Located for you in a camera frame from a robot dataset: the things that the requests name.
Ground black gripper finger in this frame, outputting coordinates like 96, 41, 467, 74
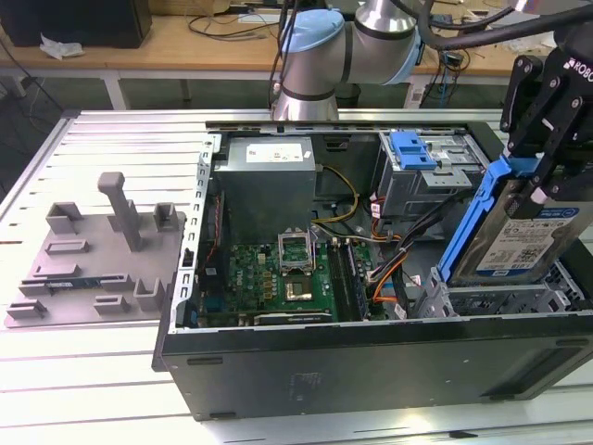
499, 56, 570, 159
532, 95, 593, 205

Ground blue drive latch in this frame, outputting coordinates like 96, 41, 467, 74
390, 132, 439, 171

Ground silver drive cage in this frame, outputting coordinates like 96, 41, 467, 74
372, 131, 493, 223

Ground black waste bin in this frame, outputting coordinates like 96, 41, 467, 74
334, 82, 361, 110

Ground RAM stick with black chips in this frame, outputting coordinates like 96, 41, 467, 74
343, 238, 372, 321

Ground black RAM slot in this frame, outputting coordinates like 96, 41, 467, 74
334, 237, 360, 322
326, 237, 351, 322

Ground metal socket cover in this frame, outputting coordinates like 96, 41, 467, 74
276, 229, 312, 274

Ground silver power supply unit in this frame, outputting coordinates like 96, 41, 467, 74
213, 136, 317, 233

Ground CPU socket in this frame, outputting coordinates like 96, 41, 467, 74
282, 273, 317, 303

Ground black graphics card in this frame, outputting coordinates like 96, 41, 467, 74
252, 311, 334, 326

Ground green motherboard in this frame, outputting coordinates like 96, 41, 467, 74
196, 238, 385, 328

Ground black PC case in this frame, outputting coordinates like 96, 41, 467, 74
152, 118, 593, 422

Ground black case fan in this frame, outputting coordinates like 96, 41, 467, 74
203, 192, 229, 279

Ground wooden desk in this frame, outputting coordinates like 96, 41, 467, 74
0, 7, 593, 111

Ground large black box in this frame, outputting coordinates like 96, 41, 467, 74
0, 0, 154, 50

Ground white crumpled wrapper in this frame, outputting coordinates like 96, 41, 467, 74
38, 31, 87, 61

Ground grey parts rack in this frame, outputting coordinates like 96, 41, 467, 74
4, 171, 187, 329

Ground RAM stick with blue board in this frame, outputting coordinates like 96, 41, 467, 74
48, 276, 101, 291

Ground thick black cable hose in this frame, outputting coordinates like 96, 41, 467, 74
414, 0, 564, 51

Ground black wire bundle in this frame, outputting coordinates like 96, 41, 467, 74
370, 183, 487, 321

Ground red wires with white labels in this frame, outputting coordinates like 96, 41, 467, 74
368, 192, 395, 242

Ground yellow wires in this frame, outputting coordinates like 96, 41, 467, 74
312, 165, 361, 235

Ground orange and red wires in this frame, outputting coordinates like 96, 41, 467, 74
368, 259, 404, 305

